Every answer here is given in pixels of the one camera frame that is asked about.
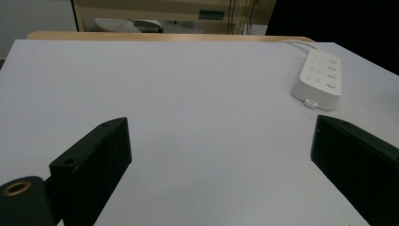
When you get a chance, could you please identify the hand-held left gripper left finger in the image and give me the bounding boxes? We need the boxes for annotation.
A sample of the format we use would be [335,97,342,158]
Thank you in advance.
[48,117,133,226]

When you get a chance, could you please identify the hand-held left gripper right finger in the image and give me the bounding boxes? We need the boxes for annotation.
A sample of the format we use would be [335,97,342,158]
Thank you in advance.
[310,114,399,226]

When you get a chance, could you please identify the white power strip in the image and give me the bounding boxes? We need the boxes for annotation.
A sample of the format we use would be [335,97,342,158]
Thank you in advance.
[290,49,343,111]

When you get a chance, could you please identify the white sheet table cover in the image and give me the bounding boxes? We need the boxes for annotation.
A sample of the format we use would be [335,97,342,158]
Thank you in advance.
[0,39,399,226]

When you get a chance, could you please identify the grey office chair seat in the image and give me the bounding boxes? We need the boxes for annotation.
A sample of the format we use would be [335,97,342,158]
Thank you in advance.
[93,17,164,34]

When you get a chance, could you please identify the beige wooden cabinet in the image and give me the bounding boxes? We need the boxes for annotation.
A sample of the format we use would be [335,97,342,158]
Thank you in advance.
[71,0,278,36]

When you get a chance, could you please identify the white power strip cable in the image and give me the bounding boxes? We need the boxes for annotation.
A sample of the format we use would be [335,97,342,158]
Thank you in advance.
[279,39,322,53]

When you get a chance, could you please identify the hanging cables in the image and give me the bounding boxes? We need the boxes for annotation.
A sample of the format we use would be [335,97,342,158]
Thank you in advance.
[227,0,262,36]

